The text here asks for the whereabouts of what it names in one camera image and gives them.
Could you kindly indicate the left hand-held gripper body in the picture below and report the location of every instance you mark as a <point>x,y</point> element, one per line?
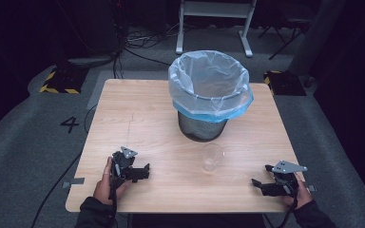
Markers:
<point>120,164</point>

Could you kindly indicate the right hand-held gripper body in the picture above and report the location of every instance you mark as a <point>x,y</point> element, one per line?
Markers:
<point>282,186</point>

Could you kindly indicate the clear plastic cup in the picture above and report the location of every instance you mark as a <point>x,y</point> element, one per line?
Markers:
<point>213,158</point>

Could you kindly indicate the black mesh trash bin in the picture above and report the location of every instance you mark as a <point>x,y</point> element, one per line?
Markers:
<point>201,129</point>

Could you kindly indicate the translucent blue bin bag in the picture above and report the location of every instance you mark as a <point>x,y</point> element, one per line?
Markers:
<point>187,95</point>

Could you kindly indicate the person's right hand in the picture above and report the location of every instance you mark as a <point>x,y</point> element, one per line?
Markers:
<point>302,198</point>

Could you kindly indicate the person's left hand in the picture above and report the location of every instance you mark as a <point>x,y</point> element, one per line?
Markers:
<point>103,190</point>

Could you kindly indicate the grey tape strip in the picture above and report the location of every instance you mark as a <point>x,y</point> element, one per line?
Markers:
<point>76,181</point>
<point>311,188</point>

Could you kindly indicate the black tape floor mark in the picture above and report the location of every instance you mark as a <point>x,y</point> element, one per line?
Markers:
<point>70,123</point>

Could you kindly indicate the black yellow striped floor plate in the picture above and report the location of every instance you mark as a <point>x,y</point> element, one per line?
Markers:
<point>65,80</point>
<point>285,84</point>

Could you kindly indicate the black tripod stand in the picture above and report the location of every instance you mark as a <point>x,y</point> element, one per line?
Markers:
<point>293,23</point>

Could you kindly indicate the white metal stand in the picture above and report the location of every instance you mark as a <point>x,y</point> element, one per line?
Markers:
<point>215,9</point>

